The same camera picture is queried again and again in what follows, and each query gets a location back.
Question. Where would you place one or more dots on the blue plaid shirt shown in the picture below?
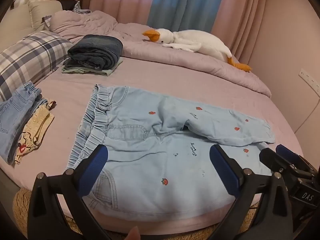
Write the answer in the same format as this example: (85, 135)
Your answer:
(81, 8)

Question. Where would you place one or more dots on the light blue jeans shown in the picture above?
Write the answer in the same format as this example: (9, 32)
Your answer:
(15, 112)

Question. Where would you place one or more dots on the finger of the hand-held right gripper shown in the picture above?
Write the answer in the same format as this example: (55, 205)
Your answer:
(287, 152)
(271, 158)

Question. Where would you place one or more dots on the yellow printed garment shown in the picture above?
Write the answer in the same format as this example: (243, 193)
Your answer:
(35, 130)

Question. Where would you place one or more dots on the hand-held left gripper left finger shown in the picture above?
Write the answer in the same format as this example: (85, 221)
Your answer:
(95, 164)

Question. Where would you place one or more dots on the pink duvet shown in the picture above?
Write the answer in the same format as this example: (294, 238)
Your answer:
(175, 57)

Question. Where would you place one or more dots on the light blue strawberry pants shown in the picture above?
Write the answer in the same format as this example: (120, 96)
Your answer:
(150, 175)

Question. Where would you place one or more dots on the plaid pillow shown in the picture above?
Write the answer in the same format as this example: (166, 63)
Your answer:
(30, 55)

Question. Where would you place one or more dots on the white goose plush toy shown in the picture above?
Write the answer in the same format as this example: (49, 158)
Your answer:
(200, 42)

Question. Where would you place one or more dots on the pink curtain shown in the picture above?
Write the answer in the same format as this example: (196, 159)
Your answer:
(245, 12)
(120, 0)

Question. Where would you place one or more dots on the folded green cloth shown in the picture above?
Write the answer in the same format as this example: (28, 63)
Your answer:
(110, 71)

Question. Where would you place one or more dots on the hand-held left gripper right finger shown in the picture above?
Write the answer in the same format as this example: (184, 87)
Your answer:
(223, 173)

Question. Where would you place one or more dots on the white wall socket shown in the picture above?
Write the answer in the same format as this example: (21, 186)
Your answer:
(310, 78)

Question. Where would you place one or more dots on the folded dark jeans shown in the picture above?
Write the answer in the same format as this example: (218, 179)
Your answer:
(96, 50)

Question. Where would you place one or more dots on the beige pillow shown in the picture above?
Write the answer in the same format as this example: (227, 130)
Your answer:
(46, 12)
(15, 27)

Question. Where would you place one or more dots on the woven straw rug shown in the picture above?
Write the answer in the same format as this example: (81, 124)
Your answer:
(22, 205)

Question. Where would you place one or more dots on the dark cloth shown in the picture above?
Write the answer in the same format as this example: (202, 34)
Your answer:
(67, 4)

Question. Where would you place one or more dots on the blue curtain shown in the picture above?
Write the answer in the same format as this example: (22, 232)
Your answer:
(185, 2)

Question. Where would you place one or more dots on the bed with pink sheet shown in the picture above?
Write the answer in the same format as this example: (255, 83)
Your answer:
(150, 80)

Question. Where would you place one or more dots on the person's left hand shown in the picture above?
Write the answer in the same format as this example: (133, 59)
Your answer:
(133, 233)

